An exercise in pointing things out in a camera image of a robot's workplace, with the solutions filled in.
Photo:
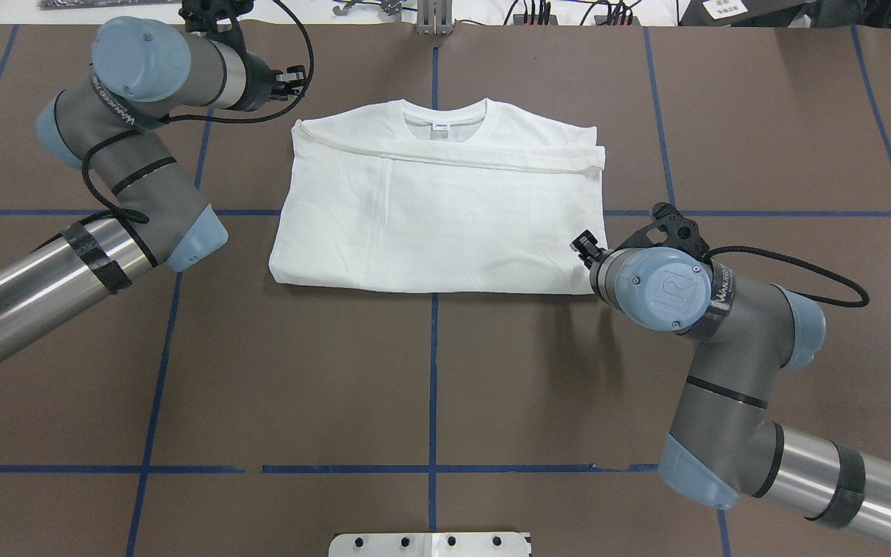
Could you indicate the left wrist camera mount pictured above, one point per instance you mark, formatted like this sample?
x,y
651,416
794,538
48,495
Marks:
x,y
216,20

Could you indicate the orange black connector box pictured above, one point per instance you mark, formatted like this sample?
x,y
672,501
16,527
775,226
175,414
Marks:
x,y
528,19

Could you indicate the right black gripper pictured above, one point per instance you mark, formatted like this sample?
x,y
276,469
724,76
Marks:
x,y
588,249

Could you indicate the aluminium frame post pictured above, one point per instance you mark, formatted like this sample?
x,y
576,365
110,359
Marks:
x,y
434,17

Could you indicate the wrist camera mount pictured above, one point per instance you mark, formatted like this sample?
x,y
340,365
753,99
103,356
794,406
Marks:
x,y
216,20
670,229

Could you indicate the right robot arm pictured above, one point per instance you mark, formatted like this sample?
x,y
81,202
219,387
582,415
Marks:
x,y
721,445

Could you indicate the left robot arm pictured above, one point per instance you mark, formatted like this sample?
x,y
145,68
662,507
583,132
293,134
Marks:
x,y
144,75

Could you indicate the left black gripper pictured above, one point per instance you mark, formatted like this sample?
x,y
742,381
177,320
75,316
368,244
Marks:
x,y
262,78

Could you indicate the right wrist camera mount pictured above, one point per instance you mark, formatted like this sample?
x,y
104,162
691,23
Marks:
x,y
670,229

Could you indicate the white long-sleeve printed shirt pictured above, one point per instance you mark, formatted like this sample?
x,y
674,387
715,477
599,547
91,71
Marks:
x,y
394,197

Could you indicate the white central pillar with base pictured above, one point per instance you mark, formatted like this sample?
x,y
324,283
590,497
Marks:
x,y
455,543

